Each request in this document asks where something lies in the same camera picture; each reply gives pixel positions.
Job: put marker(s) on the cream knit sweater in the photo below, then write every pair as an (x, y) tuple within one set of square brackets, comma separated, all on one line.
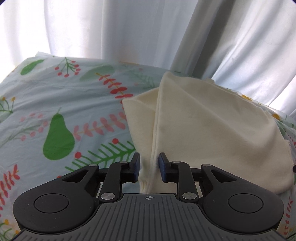
[(198, 122)]

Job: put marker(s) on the white sheer curtain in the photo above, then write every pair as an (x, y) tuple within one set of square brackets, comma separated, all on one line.
[(248, 46)]

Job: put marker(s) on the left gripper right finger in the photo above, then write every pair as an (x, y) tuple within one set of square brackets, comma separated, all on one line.
[(175, 171)]

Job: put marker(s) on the floral light blue bedsheet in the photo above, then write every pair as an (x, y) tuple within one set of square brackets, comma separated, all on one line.
[(59, 114)]

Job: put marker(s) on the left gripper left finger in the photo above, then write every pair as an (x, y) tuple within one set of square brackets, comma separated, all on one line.
[(122, 172)]

